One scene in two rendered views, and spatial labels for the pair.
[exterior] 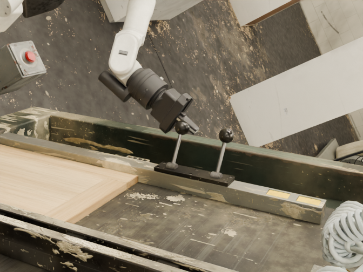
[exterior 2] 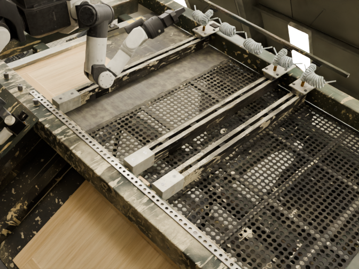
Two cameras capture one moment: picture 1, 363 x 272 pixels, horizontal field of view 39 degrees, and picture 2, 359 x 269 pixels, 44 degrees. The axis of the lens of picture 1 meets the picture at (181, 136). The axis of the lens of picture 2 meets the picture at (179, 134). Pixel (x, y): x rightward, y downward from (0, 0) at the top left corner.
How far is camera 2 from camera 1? 2.34 m
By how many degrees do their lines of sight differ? 68
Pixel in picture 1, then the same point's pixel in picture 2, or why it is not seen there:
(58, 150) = (49, 54)
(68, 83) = not seen: outside the picture
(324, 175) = (117, 7)
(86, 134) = (13, 45)
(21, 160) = (45, 67)
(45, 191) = not seen: hidden behind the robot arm
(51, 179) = (76, 63)
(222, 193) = (117, 31)
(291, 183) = not seen: hidden behind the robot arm
